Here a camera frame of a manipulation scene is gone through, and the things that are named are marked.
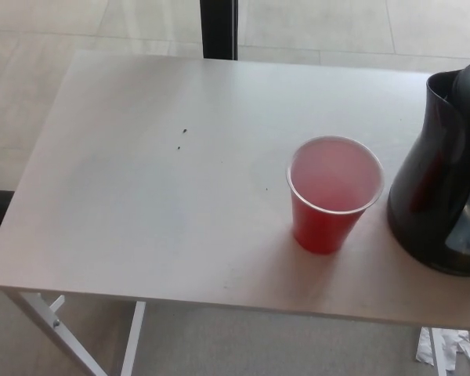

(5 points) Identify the black electric kettle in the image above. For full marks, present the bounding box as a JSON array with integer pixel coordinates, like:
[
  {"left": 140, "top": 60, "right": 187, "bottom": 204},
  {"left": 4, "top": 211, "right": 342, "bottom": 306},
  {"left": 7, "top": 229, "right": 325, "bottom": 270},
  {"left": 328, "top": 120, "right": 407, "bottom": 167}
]
[{"left": 386, "top": 57, "right": 470, "bottom": 278}]

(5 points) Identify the red plastic cup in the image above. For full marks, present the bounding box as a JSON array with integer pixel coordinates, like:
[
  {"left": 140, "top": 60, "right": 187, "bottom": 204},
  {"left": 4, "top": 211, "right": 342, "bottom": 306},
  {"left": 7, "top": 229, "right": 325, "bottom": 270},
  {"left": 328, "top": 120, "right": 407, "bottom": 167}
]
[{"left": 285, "top": 136, "right": 385, "bottom": 255}]

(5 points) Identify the white metal table leg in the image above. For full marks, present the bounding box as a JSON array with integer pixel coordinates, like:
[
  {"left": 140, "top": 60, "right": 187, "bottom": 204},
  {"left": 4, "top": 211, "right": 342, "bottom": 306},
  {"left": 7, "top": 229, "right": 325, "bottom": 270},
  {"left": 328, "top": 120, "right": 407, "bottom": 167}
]
[{"left": 430, "top": 327, "right": 447, "bottom": 376}]

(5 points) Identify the crumpled white paper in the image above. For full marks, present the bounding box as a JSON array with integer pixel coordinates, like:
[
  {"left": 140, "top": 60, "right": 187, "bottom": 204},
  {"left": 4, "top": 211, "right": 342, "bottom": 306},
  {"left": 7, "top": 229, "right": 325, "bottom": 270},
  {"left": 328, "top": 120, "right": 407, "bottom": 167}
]
[{"left": 414, "top": 327, "right": 470, "bottom": 376}]

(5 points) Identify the black vertical post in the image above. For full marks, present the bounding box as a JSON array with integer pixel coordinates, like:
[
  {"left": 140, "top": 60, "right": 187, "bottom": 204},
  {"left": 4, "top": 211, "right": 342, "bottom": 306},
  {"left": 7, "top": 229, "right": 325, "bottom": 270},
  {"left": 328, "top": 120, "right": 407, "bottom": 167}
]
[{"left": 199, "top": 0, "right": 239, "bottom": 60}]

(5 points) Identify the white metal table leg frame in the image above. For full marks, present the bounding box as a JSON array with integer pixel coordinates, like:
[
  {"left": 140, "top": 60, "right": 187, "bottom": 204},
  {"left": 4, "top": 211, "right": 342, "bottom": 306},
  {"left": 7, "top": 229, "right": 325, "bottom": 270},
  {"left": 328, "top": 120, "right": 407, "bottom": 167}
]
[{"left": 3, "top": 289, "right": 147, "bottom": 376}]

